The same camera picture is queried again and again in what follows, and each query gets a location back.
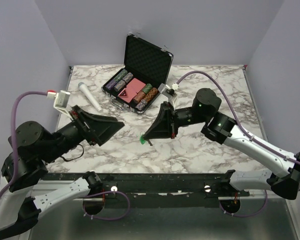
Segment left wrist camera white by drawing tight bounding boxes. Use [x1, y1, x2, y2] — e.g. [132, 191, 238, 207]
[47, 90, 71, 118]

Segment black poker chip case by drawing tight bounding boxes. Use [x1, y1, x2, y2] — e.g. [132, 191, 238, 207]
[101, 33, 174, 115]

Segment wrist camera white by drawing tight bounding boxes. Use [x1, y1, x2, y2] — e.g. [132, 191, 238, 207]
[158, 83, 179, 108]
[47, 90, 71, 118]

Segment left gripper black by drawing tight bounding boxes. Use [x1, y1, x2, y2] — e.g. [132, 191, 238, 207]
[41, 105, 126, 164]

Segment green poker chip row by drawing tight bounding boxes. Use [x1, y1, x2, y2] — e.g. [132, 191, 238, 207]
[114, 69, 134, 83]

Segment orange poker chip row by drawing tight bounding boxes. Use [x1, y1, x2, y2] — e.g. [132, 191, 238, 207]
[132, 83, 159, 111]

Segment purple poker chip row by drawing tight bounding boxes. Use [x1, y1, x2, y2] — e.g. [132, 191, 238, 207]
[105, 79, 120, 91]

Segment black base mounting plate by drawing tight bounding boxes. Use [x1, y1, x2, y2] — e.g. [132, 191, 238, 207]
[41, 171, 253, 209]

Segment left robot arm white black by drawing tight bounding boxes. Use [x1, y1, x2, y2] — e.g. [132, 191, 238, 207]
[0, 105, 125, 240]

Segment green key tag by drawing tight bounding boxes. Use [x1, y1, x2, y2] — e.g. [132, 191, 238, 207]
[139, 135, 146, 145]

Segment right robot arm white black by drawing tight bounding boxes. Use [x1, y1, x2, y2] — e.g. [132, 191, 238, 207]
[140, 88, 300, 200]

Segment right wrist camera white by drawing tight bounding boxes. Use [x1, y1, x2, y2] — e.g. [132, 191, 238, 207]
[158, 83, 179, 108]

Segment red playing card deck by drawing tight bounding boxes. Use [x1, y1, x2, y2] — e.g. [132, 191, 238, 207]
[117, 78, 146, 103]

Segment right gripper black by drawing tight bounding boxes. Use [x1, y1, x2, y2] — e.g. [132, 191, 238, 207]
[143, 102, 208, 140]

